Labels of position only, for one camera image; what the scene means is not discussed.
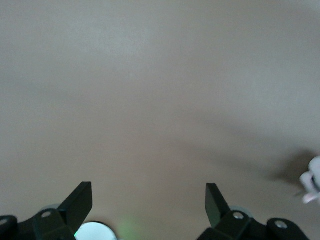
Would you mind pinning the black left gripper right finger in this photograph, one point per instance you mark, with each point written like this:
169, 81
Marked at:
237, 225

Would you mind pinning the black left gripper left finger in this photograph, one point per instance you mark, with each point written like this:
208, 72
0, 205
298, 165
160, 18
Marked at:
50, 225

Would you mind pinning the pale pink white dog plush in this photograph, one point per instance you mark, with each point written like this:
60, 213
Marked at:
312, 177

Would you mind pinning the brown table cover sheet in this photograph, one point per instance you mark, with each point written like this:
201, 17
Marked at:
150, 87

